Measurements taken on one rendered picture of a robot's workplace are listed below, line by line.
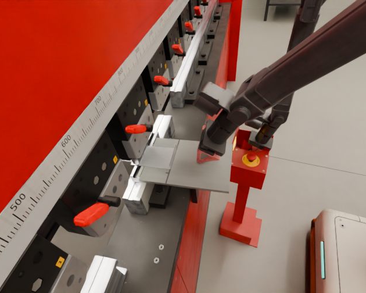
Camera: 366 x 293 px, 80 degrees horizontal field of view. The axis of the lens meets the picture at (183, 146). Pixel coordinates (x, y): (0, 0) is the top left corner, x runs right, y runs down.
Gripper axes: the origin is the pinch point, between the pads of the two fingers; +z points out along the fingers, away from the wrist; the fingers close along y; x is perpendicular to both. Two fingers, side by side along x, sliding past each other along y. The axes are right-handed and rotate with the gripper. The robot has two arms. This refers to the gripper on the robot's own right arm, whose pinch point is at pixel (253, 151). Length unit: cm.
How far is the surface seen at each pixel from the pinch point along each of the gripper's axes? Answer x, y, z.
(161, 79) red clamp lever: 28, 38, -41
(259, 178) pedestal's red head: 15.3, -4.6, -2.6
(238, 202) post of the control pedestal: 8.4, -7.6, 34.3
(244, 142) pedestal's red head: -3.1, 4.9, -0.4
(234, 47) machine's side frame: -178, 37, 43
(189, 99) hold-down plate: -8.9, 37.4, -7.5
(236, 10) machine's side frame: -178, 49, 8
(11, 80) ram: 61, 42, -60
